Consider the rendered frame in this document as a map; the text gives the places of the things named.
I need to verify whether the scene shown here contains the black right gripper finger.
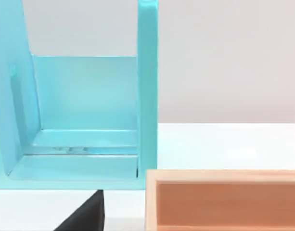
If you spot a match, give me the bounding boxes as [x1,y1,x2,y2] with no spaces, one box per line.
[52,189,105,231]

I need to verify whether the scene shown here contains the light blue rack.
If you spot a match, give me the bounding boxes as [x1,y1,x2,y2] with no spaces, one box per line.
[0,0,159,191]

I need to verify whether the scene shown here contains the shallow salmon-coloured box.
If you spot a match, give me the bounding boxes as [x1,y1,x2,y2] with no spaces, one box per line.
[144,169,295,231]

